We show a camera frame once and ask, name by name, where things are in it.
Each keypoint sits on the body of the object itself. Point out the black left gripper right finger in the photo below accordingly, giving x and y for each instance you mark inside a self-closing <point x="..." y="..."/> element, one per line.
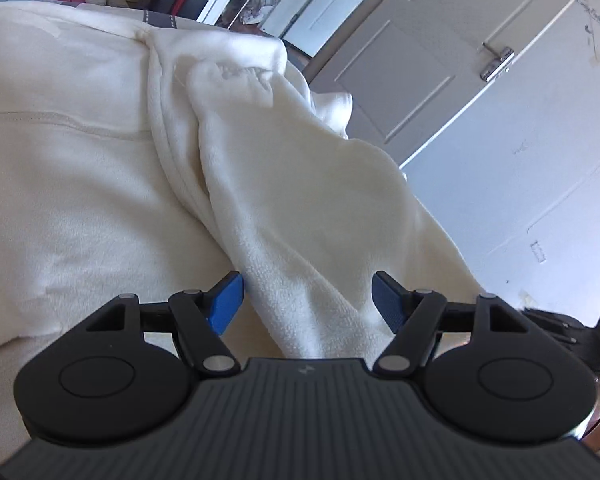
<point x="483" y="367"/>

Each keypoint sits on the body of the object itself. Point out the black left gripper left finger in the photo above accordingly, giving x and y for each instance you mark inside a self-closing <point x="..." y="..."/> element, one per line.
<point x="129" y="368"/>

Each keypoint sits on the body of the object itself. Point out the white fleece zip jacket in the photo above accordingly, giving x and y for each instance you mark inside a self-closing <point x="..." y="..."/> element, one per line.
<point x="135" y="158"/>

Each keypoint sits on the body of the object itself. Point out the white room door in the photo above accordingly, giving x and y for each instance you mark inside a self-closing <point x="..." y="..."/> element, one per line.
<point x="413" y="66"/>

